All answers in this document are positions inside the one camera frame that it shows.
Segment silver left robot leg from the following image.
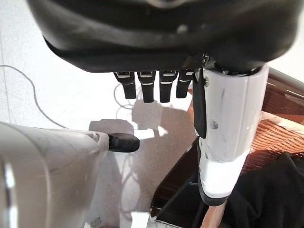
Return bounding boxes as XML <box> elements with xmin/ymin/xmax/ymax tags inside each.
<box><xmin>0</xmin><ymin>121</ymin><xmax>141</xmax><ymax>228</ymax></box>

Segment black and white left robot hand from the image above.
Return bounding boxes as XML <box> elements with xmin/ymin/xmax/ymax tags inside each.
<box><xmin>26</xmin><ymin>0</ymin><xmax>304</xmax><ymax>207</ymax></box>

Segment tan wicker laundry basket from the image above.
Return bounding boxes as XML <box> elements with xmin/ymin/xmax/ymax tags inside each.
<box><xmin>203</xmin><ymin>111</ymin><xmax>304</xmax><ymax>228</ymax></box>

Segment white floor cable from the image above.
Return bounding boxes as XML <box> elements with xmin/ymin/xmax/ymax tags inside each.
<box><xmin>0</xmin><ymin>64</ymin><xmax>143</xmax><ymax>133</ymax></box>

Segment dark navy garment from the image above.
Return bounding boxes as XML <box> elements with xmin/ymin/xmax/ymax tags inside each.
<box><xmin>222</xmin><ymin>153</ymin><xmax>304</xmax><ymax>228</ymax></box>

